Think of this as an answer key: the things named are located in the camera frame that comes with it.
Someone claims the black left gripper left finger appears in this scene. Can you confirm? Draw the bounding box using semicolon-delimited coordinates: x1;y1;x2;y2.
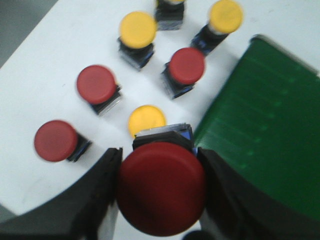
0;148;123;240

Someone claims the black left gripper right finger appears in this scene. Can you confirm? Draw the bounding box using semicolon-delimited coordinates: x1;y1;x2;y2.
197;147;320;240

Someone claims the red mushroom push button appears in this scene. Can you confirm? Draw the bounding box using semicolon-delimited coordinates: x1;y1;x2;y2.
33;119;92;163
76;64;122;116
161;47;206;99
116;123;207;237

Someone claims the yellow mushroom push button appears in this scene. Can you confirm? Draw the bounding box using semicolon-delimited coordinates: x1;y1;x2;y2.
154;0;185;31
127;105;167;138
118;11;158;71
190;0;244;56

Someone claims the green conveyor belt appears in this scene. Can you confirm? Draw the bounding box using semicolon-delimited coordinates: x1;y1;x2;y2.
194;34;320;220

